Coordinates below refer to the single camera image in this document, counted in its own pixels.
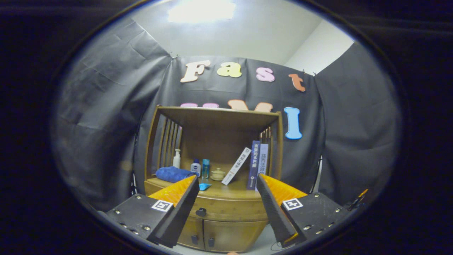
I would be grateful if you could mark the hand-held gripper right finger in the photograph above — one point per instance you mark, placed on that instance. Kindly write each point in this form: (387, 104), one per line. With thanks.
(274, 212)

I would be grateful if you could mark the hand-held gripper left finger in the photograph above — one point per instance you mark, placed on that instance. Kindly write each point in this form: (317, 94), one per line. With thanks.
(180, 216)

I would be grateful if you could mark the blue cosmetic tube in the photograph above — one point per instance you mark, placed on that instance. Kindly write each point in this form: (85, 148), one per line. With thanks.
(204, 186)

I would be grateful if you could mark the wooden drawer with black knob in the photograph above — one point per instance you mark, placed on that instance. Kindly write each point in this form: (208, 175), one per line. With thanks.
(230, 207)

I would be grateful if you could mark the wooden countertop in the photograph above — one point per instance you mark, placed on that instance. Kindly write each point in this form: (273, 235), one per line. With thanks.
(233, 191)

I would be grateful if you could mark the wooden cabinet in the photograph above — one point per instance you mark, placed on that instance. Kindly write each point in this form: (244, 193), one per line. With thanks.
(219, 120)

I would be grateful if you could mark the blue folded towel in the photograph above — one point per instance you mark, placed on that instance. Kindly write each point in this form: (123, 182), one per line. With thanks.
(171, 174)

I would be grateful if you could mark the white bottle with blue cap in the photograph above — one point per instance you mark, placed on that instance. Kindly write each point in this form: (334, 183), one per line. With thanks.
(195, 168)

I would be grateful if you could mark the dark blue book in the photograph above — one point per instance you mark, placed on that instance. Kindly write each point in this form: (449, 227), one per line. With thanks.
(253, 164)

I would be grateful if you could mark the white pump bottle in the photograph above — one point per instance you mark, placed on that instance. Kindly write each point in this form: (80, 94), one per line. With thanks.
(177, 163)

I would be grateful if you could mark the clear blue bottle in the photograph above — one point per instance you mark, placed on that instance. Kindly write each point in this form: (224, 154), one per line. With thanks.
(205, 168)

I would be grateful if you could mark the beige lidded teacup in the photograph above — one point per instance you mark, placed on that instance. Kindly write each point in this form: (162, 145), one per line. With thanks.
(217, 174)

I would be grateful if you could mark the pale purple book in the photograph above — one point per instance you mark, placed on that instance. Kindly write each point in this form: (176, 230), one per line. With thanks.
(263, 157)

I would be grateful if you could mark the white book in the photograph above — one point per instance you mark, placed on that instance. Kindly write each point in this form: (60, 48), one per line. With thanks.
(236, 166)

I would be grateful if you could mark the orange and black tool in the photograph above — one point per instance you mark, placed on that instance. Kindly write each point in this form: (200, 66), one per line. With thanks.
(363, 193)

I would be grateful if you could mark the black backdrop cloth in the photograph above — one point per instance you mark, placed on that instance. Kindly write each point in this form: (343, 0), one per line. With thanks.
(106, 106)

